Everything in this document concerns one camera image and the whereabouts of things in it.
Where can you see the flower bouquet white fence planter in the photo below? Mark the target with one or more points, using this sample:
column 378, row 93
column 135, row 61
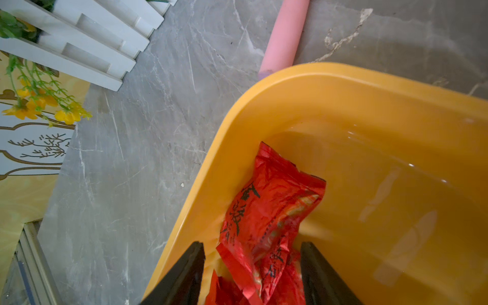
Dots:
column 94, row 41

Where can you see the purple toy fork pink handle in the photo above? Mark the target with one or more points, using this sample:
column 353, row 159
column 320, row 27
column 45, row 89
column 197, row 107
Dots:
column 285, row 37

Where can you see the red foil tea bag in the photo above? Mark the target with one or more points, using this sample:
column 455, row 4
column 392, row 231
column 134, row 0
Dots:
column 260, row 226
column 224, row 292

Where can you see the orange oval storage box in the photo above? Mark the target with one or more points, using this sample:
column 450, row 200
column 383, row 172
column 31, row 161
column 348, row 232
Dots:
column 404, row 216

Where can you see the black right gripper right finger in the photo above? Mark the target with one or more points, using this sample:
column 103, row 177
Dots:
column 322, row 284

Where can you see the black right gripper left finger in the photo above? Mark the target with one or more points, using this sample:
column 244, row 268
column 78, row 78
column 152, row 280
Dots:
column 182, row 284

